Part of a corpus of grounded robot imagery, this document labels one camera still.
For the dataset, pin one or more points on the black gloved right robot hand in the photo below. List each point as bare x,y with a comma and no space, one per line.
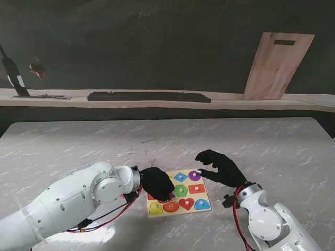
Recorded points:
227,172

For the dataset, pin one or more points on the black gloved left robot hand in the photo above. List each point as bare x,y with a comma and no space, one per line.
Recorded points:
158,184

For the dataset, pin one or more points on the orange oval puzzle piece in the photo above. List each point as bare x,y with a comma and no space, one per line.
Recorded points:
165,200

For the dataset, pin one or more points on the blue diamond puzzle piece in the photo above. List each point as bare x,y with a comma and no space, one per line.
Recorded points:
180,177

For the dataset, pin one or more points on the yellow trapezoid puzzle piece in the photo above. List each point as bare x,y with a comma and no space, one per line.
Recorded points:
156,207

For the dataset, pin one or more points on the green hexagon puzzle piece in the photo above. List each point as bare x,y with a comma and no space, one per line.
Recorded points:
181,191

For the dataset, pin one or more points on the purple circle puzzle piece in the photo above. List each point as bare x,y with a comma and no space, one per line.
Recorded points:
193,175

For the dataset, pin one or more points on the red heart puzzle piece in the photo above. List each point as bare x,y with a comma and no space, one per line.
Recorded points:
187,203

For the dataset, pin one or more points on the orange rectangle puzzle piece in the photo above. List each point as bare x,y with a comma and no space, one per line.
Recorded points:
196,188

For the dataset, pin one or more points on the yellow wooden shape puzzle board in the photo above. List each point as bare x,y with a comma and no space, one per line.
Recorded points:
183,213

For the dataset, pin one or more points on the blue semicircle puzzle piece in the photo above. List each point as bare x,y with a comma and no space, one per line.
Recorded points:
202,204

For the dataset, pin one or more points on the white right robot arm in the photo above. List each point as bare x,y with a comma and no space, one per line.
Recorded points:
267,222

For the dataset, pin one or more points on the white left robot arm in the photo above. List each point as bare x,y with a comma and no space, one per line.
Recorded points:
73,198

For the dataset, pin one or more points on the wooden cutting board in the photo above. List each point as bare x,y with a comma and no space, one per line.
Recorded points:
277,68

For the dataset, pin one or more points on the light wooden shelf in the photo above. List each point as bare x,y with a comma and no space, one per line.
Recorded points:
222,103

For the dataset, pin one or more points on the long black tray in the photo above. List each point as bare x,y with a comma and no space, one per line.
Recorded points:
149,96

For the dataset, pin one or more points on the flat tray under bottle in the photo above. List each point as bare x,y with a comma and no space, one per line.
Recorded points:
52,97

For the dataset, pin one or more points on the wine glass with red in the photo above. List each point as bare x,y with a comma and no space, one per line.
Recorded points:
38,70

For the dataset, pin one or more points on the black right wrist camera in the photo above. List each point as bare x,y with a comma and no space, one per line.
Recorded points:
229,201

